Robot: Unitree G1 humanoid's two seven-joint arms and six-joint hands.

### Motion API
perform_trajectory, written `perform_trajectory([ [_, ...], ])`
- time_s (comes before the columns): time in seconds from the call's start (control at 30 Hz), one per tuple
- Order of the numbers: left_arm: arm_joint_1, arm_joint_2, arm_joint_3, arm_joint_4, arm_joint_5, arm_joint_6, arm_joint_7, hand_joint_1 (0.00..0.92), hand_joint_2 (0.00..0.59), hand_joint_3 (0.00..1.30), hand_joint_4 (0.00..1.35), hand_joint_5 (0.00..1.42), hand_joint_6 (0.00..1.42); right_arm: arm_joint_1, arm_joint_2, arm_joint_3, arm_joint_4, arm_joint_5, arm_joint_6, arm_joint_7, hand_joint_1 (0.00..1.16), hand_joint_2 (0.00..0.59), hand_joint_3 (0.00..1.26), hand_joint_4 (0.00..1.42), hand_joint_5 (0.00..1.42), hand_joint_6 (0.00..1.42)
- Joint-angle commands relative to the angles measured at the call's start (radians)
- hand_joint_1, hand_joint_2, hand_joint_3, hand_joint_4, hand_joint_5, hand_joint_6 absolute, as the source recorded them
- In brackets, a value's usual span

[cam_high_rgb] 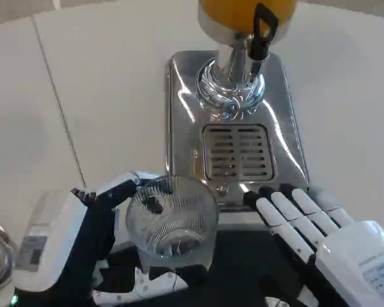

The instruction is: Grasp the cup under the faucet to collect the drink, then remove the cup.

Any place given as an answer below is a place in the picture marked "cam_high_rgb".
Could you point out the black dispenser tap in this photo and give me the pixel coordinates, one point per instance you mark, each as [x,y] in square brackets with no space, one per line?
[263,35]

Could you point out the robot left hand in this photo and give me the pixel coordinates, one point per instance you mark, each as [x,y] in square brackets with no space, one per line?
[67,243]

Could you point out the clear ribbed glass cup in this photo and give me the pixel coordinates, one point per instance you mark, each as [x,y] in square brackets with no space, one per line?
[176,224]

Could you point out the steel drink dispenser orange tank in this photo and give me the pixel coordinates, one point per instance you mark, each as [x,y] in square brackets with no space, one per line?
[185,137]

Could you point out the steel drip tray grid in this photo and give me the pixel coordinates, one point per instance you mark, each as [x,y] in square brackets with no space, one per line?
[237,152]

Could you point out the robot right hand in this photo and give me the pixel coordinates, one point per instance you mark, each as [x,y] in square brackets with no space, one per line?
[345,256]

